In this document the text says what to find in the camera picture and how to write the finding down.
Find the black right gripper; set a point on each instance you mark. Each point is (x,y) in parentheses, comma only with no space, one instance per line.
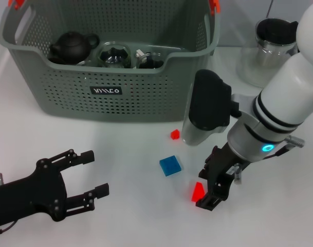
(223,164)

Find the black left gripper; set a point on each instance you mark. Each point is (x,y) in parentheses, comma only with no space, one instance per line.
(30,195)

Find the bright red wedge brick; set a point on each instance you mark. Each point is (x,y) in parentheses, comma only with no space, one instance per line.
(197,191)

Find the glass teacup black holder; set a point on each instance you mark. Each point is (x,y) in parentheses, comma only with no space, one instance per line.
(83,62)
(113,55)
(151,63)

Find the white toy brick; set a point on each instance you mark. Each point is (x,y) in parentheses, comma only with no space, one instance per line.
(140,53)

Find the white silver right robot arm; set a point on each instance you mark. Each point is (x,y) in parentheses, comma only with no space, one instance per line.
(287,97)

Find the grey perforated plastic storage bin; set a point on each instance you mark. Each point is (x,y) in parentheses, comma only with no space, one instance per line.
(146,103)

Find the blue square four-stud brick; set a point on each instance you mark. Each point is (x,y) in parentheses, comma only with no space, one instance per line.
(170,166)

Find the small red brick side stud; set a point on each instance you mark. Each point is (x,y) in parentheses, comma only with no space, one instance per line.
(174,134)

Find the right gripper silver connector plug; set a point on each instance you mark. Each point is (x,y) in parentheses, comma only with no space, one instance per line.
(295,141)

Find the black ceramic teapot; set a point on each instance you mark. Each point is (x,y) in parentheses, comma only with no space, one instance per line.
(71,49)

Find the glass pitcher black lid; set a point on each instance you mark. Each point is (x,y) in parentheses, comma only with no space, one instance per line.
(272,33)

